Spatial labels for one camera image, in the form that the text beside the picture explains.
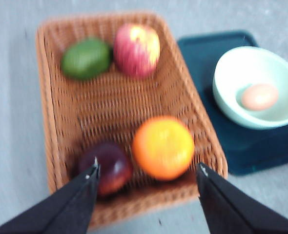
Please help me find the light green ceramic bowl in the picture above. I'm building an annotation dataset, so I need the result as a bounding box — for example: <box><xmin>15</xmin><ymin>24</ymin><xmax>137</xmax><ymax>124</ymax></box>
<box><xmin>213</xmin><ymin>46</ymin><xmax>288</xmax><ymax>130</ymax></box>

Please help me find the beige egg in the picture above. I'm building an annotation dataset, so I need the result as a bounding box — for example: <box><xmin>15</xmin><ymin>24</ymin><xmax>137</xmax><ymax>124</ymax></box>
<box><xmin>242</xmin><ymin>84</ymin><xmax>279</xmax><ymax>110</ymax></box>

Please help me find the red yellow apple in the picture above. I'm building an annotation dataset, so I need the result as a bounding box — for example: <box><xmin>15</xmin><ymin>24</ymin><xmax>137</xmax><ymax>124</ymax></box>
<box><xmin>114</xmin><ymin>23</ymin><xmax>161</xmax><ymax>78</ymax></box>

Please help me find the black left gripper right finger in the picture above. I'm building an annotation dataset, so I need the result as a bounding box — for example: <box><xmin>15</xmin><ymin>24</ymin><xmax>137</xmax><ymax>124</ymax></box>
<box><xmin>196</xmin><ymin>162</ymin><xmax>288</xmax><ymax>234</ymax></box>

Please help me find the brown wicker basket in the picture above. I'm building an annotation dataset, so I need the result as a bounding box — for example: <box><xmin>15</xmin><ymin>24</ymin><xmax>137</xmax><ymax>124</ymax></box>
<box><xmin>36</xmin><ymin>13</ymin><xmax>227</xmax><ymax>223</ymax></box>

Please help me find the orange tangerine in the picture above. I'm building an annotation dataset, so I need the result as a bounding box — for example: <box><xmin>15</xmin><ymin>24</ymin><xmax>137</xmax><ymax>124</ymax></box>
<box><xmin>132</xmin><ymin>116</ymin><xmax>195</xmax><ymax>180</ymax></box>

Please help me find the green avocado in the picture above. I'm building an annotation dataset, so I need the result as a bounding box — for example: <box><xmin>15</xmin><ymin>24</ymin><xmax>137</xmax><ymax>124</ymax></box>
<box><xmin>61</xmin><ymin>39</ymin><xmax>112</xmax><ymax>78</ymax></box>

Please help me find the dark blue rectangular tray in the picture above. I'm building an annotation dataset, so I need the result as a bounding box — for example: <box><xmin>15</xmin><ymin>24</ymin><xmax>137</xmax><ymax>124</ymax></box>
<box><xmin>178</xmin><ymin>31</ymin><xmax>288</xmax><ymax>175</ymax></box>

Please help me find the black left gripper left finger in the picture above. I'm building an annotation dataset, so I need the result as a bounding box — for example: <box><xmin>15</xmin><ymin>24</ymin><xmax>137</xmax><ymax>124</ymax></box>
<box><xmin>0</xmin><ymin>157</ymin><xmax>101</xmax><ymax>234</ymax></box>

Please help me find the dark purple plum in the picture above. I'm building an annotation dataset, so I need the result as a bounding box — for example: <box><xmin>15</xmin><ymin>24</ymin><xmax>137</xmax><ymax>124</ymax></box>
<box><xmin>79</xmin><ymin>143</ymin><xmax>133</xmax><ymax>197</ymax></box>

